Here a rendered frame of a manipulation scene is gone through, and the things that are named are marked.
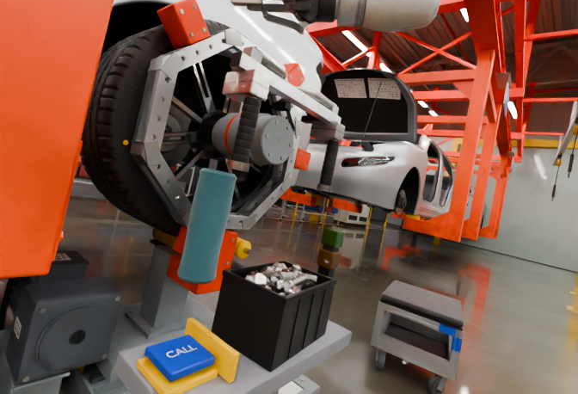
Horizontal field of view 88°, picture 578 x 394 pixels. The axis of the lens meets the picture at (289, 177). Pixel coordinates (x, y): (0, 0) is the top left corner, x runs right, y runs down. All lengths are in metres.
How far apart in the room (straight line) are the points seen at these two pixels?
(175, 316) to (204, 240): 0.45
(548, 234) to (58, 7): 13.42
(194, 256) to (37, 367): 0.38
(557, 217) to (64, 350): 13.35
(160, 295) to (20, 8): 0.77
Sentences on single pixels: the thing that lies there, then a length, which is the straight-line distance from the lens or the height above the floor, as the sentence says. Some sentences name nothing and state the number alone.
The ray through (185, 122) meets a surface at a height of 0.92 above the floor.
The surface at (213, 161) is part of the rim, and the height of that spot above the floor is 0.77.
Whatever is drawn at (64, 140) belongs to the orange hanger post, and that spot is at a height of 0.73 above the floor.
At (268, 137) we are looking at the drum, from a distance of 0.75.
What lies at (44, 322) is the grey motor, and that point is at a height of 0.36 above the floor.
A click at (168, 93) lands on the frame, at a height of 0.89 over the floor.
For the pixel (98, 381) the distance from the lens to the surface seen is 1.01.
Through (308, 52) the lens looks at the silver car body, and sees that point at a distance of 1.86.
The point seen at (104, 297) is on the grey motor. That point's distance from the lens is 0.87.
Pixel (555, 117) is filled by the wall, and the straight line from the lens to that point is 14.25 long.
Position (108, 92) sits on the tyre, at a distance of 0.81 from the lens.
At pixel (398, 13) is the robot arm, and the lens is 0.73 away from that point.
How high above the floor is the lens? 0.73
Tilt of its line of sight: 2 degrees up
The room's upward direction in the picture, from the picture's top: 12 degrees clockwise
